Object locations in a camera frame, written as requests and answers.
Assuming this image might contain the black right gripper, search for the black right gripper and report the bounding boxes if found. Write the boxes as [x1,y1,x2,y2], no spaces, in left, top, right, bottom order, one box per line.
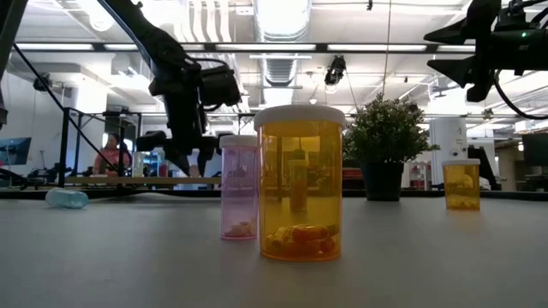
[422,0,521,104]

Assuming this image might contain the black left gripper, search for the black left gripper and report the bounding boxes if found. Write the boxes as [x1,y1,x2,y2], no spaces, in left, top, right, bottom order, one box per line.
[135,72,235,178]

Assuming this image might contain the clear blue bottle red pills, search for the clear blue bottle red pills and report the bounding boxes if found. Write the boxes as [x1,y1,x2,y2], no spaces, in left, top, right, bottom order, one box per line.
[157,151,170,179]

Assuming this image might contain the pale blue pill bottle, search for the pale blue pill bottle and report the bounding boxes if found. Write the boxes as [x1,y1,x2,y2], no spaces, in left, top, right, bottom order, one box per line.
[45,187,90,210]

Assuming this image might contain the orange bottle with orange capsules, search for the orange bottle with orange capsules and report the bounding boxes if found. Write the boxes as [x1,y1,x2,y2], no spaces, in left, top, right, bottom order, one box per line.
[253,104,347,263]

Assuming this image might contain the wooden shelf board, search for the wooden shelf board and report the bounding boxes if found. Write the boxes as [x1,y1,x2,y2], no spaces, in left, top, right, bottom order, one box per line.
[64,175,223,187]

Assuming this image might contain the person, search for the person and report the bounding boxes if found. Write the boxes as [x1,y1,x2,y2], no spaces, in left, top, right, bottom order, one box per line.
[92,133,133,177]

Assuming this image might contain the white cylindrical column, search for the white cylindrical column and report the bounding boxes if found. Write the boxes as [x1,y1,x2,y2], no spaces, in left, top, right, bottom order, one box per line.
[429,117,470,186]

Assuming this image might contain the green potted artificial plant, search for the green potted artificial plant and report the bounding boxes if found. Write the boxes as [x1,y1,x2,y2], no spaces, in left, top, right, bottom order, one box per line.
[342,92,441,202]

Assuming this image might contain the black desk monitor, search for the black desk monitor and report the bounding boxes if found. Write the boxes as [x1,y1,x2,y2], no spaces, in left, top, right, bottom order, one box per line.
[521,133,548,168]

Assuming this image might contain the grey table mat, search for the grey table mat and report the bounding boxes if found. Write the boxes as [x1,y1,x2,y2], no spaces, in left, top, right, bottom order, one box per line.
[0,194,548,308]

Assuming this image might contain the orange bottle with yellow pills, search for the orange bottle with yellow pills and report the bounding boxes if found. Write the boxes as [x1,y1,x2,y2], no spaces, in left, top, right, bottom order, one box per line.
[441,157,482,211]

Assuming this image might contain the overhead rig beam with lights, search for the overhead rig beam with lights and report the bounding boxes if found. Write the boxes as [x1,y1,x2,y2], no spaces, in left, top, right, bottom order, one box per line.
[12,41,479,55]

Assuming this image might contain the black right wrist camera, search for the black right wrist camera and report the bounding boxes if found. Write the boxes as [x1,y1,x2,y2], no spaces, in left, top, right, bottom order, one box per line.
[498,0,548,29]

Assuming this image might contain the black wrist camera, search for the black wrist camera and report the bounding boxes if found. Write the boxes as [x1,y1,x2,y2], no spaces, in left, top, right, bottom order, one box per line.
[498,0,548,29]
[199,63,242,108]

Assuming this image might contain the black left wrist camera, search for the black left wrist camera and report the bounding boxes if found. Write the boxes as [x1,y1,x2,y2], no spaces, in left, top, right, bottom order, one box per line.
[199,63,242,108]

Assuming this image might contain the black overhead camera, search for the black overhead camera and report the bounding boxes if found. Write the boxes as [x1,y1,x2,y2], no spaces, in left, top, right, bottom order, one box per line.
[324,54,348,86]

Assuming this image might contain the silver ceiling air duct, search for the silver ceiling air duct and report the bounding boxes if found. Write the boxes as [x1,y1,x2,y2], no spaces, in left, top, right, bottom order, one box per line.
[252,0,313,86]

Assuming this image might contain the black wall-mounted device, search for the black wall-mounted device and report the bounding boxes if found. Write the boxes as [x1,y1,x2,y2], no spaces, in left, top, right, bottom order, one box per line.
[33,73,53,92]

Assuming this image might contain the dark wall monitor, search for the dark wall monitor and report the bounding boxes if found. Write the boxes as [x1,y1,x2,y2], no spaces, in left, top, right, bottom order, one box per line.
[0,136,33,167]

